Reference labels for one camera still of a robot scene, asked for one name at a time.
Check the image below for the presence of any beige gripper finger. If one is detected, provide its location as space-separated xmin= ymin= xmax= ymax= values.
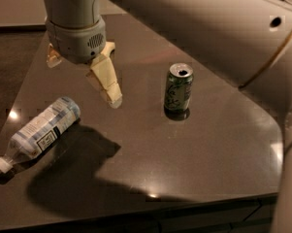
xmin=47 ymin=44 xmax=63 ymax=68
xmin=86 ymin=54 xmax=122 ymax=109

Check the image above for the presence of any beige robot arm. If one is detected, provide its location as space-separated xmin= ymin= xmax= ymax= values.
xmin=44 ymin=0 xmax=292 ymax=233

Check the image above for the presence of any blue labelled plastic water bottle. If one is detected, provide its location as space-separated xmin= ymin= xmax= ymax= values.
xmin=0 ymin=97 xmax=81 ymax=173

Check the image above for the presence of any yellow sponge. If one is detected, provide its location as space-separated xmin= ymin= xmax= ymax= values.
xmin=101 ymin=42 xmax=115 ymax=59

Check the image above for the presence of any green soda can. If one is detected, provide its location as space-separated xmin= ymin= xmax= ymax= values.
xmin=164 ymin=63 xmax=194 ymax=113

